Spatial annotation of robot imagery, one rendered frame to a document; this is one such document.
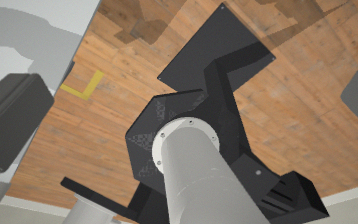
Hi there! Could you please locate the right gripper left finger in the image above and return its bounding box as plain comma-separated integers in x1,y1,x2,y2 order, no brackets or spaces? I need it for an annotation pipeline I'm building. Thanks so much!
0,73,55,174

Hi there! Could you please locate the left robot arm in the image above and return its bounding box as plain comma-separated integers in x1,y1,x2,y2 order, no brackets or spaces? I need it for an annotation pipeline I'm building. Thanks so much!
62,193,121,224

